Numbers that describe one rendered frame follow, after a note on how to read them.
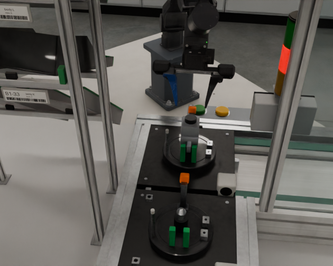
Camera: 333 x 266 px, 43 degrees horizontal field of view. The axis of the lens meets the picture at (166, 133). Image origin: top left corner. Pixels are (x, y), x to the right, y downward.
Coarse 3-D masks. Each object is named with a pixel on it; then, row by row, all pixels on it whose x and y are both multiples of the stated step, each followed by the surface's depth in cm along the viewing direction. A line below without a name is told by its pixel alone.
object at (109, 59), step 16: (0, 32) 78; (16, 32) 78; (32, 32) 77; (0, 48) 79; (16, 48) 78; (32, 48) 78; (48, 48) 77; (80, 48) 85; (0, 64) 80; (16, 64) 79; (32, 64) 78; (48, 64) 77; (64, 64) 80; (80, 64) 86; (112, 64) 103
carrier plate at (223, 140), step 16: (160, 128) 119; (176, 128) 119; (160, 144) 114; (224, 144) 114; (144, 160) 109; (160, 160) 109; (224, 160) 109; (144, 176) 104; (160, 176) 104; (176, 176) 104; (192, 176) 104; (208, 176) 104; (192, 192) 102; (208, 192) 101
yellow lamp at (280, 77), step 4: (280, 72) 78; (280, 76) 78; (284, 76) 77; (276, 80) 80; (280, 80) 78; (276, 84) 80; (280, 84) 79; (276, 88) 80; (280, 88) 79; (276, 92) 80; (280, 92) 80; (280, 96) 80
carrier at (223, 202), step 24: (144, 192) 100; (168, 192) 100; (144, 216) 94; (168, 216) 92; (192, 216) 92; (216, 216) 94; (144, 240) 89; (168, 240) 87; (192, 240) 87; (216, 240) 89; (120, 264) 85; (144, 264) 85; (168, 264) 85; (192, 264) 85; (216, 264) 82
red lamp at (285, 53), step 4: (284, 48) 75; (284, 52) 75; (288, 52) 74; (284, 56) 75; (288, 56) 75; (280, 60) 77; (284, 60) 76; (280, 64) 77; (284, 64) 76; (280, 68) 77; (284, 68) 76; (284, 72) 77
